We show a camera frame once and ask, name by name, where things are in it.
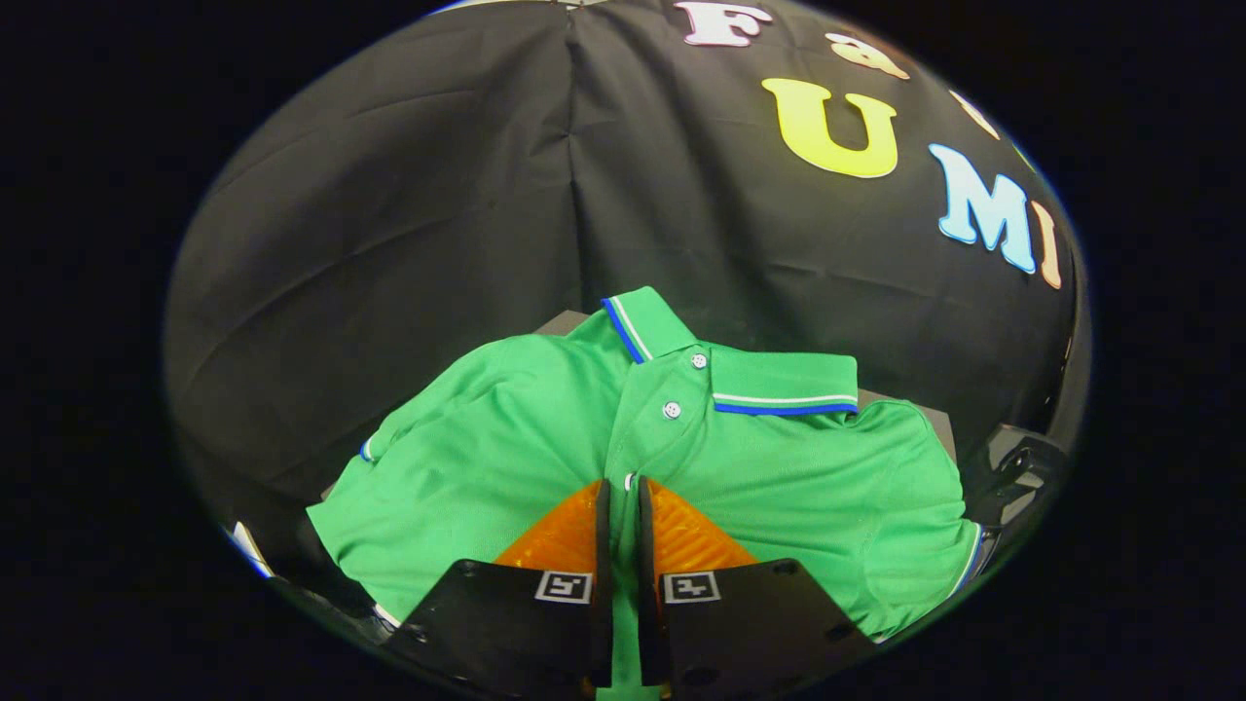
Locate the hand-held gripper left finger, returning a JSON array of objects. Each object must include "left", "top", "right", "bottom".
[{"left": 385, "top": 477, "right": 614, "bottom": 697}]

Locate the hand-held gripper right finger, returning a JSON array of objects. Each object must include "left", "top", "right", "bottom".
[{"left": 638, "top": 475, "right": 877, "bottom": 700}]

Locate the green polo shirt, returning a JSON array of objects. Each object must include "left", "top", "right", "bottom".
[{"left": 307, "top": 285, "right": 984, "bottom": 701}]

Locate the tinted washing machine lid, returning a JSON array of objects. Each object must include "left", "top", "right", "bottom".
[{"left": 964, "top": 424, "right": 1072, "bottom": 532}]

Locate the dark grey cabinet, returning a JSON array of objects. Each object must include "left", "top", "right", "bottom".
[{"left": 229, "top": 310, "right": 960, "bottom": 624}]

